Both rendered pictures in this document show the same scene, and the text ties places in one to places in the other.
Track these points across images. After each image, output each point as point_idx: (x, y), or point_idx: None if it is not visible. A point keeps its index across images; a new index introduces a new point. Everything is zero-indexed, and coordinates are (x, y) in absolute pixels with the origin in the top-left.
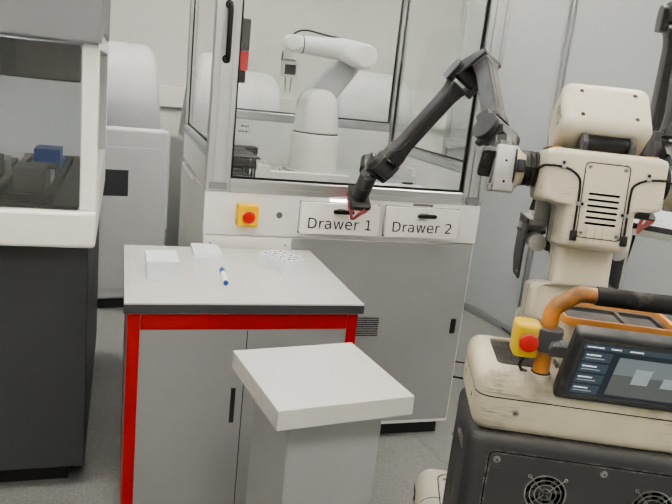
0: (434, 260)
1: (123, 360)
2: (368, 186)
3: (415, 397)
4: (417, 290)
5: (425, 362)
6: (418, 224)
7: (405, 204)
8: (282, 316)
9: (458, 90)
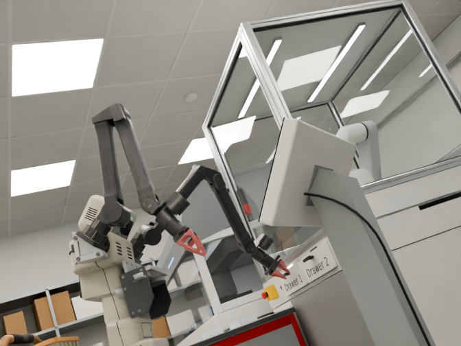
0: (339, 290)
1: None
2: (255, 259)
3: None
4: (346, 320)
5: None
6: (314, 266)
7: (307, 253)
8: None
9: (213, 189)
